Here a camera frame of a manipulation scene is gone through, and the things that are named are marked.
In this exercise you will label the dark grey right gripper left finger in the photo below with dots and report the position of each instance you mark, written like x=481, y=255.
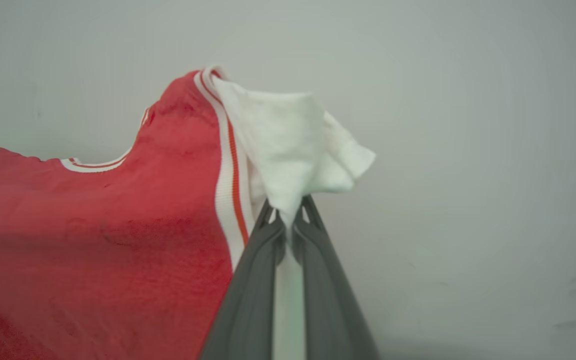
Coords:
x=248, y=300

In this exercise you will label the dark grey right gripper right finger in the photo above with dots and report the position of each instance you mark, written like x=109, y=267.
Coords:
x=328, y=300

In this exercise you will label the red and white jersey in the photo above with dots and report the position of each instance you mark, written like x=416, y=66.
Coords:
x=118, y=225

